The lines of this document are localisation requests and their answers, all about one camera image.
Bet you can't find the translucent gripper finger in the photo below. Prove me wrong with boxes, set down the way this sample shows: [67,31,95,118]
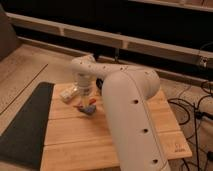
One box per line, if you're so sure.
[81,96,89,108]

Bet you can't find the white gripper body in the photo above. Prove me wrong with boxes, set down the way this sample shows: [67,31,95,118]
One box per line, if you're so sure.
[76,73,92,96]

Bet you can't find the red pepper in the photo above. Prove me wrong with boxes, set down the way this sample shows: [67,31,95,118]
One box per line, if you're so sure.
[89,98,97,103]

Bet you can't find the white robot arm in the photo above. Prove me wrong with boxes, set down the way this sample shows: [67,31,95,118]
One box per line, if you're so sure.
[71,55,171,171]

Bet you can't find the blue sponge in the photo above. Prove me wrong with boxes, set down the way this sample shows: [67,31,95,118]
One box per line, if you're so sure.
[79,105,96,115]

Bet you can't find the black bowl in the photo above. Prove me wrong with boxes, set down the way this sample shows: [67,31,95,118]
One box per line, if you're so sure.
[96,79,103,90]

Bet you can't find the wooden table board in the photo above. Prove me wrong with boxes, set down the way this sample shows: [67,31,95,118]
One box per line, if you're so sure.
[40,83,192,171]

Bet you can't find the dark grey floor mat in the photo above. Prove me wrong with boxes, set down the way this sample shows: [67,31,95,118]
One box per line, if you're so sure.
[0,82,54,170]

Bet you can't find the black cables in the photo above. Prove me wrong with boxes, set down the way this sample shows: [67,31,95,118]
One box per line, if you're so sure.
[166,56,213,171]

